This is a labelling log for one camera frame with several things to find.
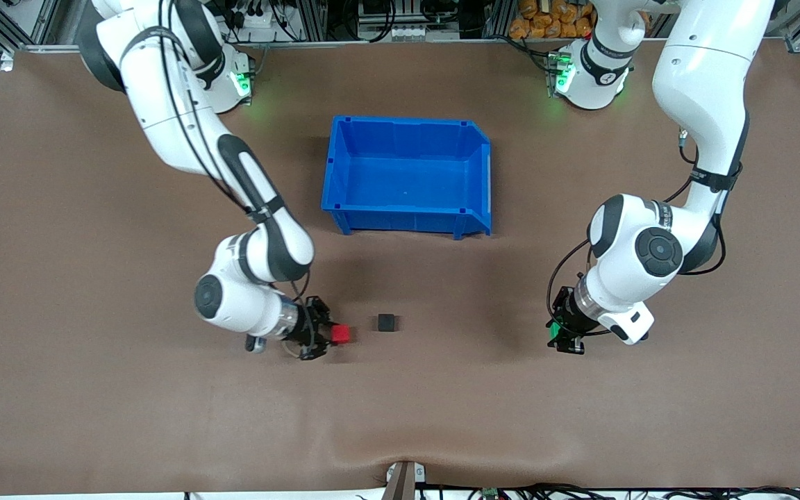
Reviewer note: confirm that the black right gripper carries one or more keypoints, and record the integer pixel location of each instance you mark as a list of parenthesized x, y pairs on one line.
[(310, 324)]

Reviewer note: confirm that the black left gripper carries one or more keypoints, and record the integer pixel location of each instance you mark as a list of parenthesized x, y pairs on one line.
[(567, 319)]

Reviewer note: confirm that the green cube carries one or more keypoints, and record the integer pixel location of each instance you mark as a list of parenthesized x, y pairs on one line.
[(551, 335)]

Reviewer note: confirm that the red cube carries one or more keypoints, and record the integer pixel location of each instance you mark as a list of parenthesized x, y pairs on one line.
[(341, 335)]

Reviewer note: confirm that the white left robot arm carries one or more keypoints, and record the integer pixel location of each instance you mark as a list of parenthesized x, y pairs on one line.
[(702, 69)]

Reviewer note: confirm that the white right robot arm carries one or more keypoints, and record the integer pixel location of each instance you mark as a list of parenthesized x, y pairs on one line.
[(164, 97)]

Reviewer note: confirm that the black cube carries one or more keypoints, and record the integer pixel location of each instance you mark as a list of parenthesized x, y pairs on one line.
[(386, 322)]

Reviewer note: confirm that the brown table mat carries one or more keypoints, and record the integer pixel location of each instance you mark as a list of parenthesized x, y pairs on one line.
[(400, 417)]

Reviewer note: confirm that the small green circuit board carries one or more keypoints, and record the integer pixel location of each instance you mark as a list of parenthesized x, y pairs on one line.
[(489, 493)]

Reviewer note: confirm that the blue plastic storage bin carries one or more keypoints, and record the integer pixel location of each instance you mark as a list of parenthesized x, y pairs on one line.
[(407, 177)]

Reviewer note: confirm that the pile of orange packets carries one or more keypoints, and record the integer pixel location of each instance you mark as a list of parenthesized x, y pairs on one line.
[(546, 19)]

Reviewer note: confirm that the white power strip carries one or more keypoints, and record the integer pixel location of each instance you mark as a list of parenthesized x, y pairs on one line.
[(257, 17)]

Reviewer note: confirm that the white corner bracket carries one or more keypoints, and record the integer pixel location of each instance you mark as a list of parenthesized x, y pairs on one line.
[(7, 61)]

